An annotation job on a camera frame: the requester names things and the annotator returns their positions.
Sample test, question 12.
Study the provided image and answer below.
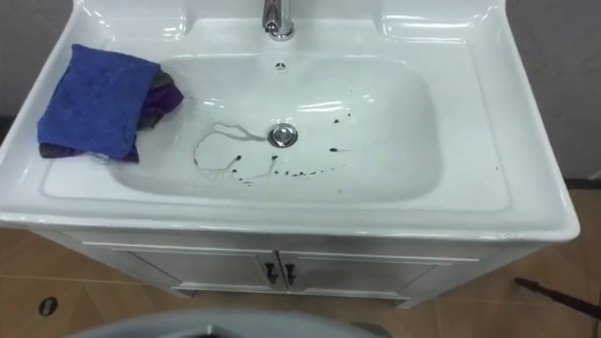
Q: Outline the chrome sink drain plug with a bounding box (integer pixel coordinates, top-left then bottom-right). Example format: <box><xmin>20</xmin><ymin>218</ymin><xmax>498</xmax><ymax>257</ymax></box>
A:
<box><xmin>267</xmin><ymin>122</ymin><xmax>300</xmax><ymax>149</ymax></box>

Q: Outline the white vanity cabinet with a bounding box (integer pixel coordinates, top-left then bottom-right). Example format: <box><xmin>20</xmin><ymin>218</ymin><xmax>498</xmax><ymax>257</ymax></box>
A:
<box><xmin>28</xmin><ymin>227</ymin><xmax>546</xmax><ymax>310</ymax></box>

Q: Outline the chrome faucet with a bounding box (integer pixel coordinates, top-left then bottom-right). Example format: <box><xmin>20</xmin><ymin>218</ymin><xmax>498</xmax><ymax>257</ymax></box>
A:
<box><xmin>261</xmin><ymin>0</ymin><xmax>296</xmax><ymax>41</ymax></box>

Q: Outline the purple grey cloth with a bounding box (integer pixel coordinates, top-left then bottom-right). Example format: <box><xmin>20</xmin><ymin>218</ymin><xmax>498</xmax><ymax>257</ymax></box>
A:
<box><xmin>39</xmin><ymin>69</ymin><xmax>185</xmax><ymax>164</ymax></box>

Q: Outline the white ceramic sink basin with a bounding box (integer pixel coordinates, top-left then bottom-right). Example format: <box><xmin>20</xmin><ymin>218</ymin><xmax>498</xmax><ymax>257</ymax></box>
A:
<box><xmin>0</xmin><ymin>0</ymin><xmax>581</xmax><ymax>243</ymax></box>

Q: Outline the robot body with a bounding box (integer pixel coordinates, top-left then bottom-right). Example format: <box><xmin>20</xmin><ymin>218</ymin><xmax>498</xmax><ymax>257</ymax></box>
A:
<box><xmin>65</xmin><ymin>308</ymin><xmax>393</xmax><ymax>338</ymax></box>

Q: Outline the blue microfibre cloth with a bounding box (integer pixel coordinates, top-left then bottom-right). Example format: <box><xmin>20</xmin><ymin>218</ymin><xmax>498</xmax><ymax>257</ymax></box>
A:
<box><xmin>37</xmin><ymin>43</ymin><xmax>162</xmax><ymax>160</ymax></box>

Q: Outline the dark stick on floor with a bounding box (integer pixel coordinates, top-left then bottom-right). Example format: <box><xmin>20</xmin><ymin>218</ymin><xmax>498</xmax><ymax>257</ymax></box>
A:
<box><xmin>513</xmin><ymin>277</ymin><xmax>601</xmax><ymax>321</ymax></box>

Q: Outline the round floor drain cover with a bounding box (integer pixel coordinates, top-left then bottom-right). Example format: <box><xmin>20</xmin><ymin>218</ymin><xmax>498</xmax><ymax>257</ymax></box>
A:
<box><xmin>38</xmin><ymin>296</ymin><xmax>59</xmax><ymax>317</ymax></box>

